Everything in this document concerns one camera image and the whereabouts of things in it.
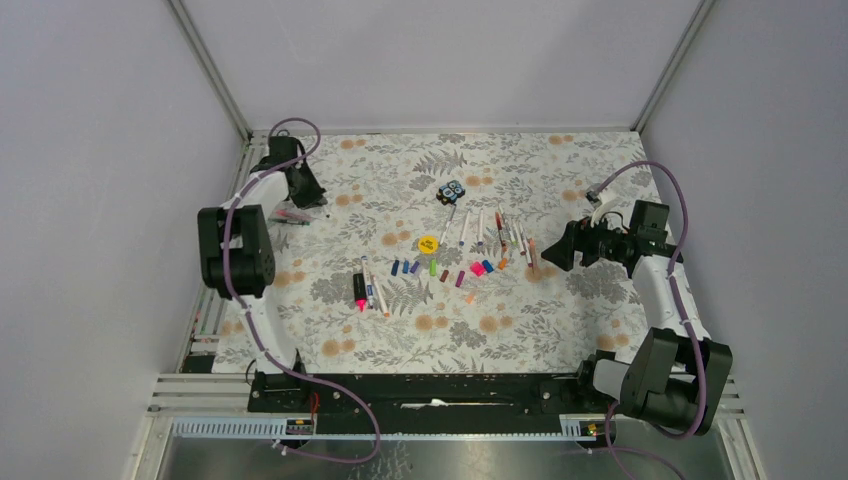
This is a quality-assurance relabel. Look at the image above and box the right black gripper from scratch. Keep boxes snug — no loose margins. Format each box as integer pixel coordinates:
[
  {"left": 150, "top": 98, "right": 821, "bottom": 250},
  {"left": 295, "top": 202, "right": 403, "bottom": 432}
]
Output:
[{"left": 540, "top": 208, "right": 634, "bottom": 272}]

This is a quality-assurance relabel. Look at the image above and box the dark green pen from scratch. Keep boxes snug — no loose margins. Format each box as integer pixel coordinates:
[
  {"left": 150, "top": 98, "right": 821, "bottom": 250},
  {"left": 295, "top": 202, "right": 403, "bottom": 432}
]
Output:
[{"left": 270, "top": 218, "right": 311, "bottom": 226}]

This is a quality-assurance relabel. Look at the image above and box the pink pen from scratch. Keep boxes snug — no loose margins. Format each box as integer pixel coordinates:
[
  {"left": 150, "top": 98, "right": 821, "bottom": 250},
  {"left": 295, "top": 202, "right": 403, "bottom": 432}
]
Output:
[{"left": 274, "top": 210, "right": 313, "bottom": 223}]

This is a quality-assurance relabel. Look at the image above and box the orange pen group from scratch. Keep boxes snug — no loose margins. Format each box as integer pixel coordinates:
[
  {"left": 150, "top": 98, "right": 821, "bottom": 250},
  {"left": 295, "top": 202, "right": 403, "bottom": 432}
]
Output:
[{"left": 528, "top": 238, "right": 539, "bottom": 275}]

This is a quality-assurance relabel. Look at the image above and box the brown cap white pen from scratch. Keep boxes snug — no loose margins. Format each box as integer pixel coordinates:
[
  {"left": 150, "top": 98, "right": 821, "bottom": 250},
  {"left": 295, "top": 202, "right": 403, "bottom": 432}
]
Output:
[{"left": 510, "top": 219, "right": 526, "bottom": 256}]

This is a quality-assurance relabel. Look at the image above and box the orange red pen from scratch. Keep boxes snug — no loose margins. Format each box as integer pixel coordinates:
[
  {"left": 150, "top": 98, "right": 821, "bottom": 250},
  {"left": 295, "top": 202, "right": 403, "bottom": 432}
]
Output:
[{"left": 495, "top": 211, "right": 508, "bottom": 256}]

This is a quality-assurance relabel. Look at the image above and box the purple cap white pen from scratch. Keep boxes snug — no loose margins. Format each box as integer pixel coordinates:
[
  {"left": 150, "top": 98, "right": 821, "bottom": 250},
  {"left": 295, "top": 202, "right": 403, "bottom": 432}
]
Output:
[{"left": 476, "top": 209, "right": 485, "bottom": 247}]

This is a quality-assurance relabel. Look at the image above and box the pink highlighter cap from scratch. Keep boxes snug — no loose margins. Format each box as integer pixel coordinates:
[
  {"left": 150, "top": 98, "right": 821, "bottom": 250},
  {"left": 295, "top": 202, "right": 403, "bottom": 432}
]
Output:
[{"left": 470, "top": 262, "right": 486, "bottom": 277}]

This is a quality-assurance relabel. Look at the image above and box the blue whiteboard marker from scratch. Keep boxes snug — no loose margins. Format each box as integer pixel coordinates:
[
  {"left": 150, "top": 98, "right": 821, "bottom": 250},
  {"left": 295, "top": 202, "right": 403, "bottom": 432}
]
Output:
[{"left": 360, "top": 255, "right": 376, "bottom": 309}]

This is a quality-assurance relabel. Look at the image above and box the black pink highlighter marker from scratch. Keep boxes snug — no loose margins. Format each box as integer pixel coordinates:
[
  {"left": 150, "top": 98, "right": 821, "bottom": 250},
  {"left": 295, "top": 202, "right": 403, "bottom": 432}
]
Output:
[{"left": 353, "top": 272, "right": 368, "bottom": 311}]

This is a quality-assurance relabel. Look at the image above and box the white blue tip pen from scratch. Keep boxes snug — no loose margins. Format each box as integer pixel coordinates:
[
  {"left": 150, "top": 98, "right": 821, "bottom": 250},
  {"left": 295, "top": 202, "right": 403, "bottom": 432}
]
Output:
[{"left": 458, "top": 210, "right": 471, "bottom": 247}]

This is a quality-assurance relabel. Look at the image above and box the orange tip white pen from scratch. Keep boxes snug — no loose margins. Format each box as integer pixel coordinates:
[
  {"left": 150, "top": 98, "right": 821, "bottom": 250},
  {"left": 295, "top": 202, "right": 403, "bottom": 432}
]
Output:
[{"left": 371, "top": 274, "right": 390, "bottom": 318}]

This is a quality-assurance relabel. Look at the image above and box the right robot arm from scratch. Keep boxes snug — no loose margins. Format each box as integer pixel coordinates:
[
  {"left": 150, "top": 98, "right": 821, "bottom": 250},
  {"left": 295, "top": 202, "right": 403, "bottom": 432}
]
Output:
[{"left": 541, "top": 200, "right": 733, "bottom": 437}]

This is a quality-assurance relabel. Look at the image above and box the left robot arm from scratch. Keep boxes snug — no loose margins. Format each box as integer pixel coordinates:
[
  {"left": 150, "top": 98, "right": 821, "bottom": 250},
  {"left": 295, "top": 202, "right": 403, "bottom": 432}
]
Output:
[{"left": 197, "top": 135, "right": 311, "bottom": 411}]

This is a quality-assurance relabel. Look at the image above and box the yellow big blind chip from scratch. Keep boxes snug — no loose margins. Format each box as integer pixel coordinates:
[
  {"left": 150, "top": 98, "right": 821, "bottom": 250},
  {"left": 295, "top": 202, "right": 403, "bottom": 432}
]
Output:
[{"left": 417, "top": 236, "right": 440, "bottom": 255}]

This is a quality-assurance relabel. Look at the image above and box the floral table mat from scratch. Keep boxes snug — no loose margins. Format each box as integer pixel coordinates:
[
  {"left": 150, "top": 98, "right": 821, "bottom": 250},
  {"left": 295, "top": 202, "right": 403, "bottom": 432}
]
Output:
[{"left": 213, "top": 132, "right": 658, "bottom": 373}]

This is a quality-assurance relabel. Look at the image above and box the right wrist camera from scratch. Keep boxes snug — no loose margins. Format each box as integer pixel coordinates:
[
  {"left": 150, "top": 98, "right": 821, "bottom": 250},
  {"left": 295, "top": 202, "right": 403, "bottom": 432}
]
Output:
[{"left": 586, "top": 190, "right": 619, "bottom": 226}]

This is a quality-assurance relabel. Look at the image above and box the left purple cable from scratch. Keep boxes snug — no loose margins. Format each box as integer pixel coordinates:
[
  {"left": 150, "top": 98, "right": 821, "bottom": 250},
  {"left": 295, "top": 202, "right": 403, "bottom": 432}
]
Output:
[{"left": 221, "top": 117, "right": 383, "bottom": 465}]

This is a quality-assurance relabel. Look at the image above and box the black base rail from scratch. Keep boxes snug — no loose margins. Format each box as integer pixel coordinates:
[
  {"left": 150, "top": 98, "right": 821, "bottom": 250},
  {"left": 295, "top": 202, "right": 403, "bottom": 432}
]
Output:
[{"left": 247, "top": 372, "right": 612, "bottom": 436}]

